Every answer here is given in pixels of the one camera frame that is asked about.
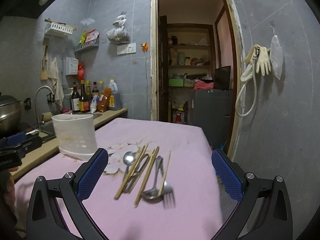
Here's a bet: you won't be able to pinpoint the white hose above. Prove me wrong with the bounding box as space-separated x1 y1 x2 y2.
235 49 258 118

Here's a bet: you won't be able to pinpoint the hanging plastic bag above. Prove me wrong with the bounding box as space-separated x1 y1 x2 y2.
106 14 130 44

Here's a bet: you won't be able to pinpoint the large oil jug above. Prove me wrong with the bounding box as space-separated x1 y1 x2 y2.
108 79 122 111

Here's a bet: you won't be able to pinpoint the white plastic utensil holder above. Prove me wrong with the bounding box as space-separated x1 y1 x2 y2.
52 114 98 161

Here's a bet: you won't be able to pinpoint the brown sauce bottle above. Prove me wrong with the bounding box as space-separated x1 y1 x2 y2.
79 80 90 113

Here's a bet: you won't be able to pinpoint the dark bamboo chopstick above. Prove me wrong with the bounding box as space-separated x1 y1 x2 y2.
134 146 159 208

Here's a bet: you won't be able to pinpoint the white rubber gloves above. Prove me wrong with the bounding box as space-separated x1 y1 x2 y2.
244 44 271 76

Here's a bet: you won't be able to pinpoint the grey wall shelf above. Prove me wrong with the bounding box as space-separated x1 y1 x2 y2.
74 38 100 53

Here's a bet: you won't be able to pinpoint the dark soy sauce bottle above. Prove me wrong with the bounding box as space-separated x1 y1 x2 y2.
71 83 80 113

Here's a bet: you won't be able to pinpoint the steel cooking pot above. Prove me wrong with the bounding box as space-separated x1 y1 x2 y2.
0 94 22 132

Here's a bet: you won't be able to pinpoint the wooden shelf unit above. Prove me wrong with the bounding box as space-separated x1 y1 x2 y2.
158 22 215 124

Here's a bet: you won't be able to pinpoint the steel fork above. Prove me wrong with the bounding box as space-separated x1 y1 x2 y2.
155 156 176 209

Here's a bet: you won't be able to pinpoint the chrome sink faucet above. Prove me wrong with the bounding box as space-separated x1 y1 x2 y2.
34 85 54 130

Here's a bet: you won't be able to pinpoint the thin bamboo chopstick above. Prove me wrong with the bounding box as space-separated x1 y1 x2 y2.
158 151 171 196

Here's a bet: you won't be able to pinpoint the hanging beige towel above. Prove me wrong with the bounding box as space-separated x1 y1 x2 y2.
48 57 64 110

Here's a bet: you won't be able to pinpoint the steel peeler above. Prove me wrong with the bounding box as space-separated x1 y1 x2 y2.
124 153 150 193

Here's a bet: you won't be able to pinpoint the grey cabinet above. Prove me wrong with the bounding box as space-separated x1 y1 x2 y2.
188 89 232 149

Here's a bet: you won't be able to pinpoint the white wall basket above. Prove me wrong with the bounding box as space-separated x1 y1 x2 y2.
44 18 77 38

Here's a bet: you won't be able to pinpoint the wall power socket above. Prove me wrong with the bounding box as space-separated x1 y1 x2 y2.
117 43 136 55

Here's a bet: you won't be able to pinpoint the wooden door frame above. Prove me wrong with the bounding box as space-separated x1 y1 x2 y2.
150 0 244 158

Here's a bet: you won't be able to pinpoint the pink floral tablecloth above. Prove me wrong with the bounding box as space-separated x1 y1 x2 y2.
13 117 224 240

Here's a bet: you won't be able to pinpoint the steel spoon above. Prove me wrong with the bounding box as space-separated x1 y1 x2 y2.
123 152 136 179
142 156 163 201

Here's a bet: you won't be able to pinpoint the orange snack bag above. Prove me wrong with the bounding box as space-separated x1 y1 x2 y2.
97 88 112 113

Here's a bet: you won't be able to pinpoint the white hanging bag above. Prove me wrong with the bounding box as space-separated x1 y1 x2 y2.
269 35 284 80

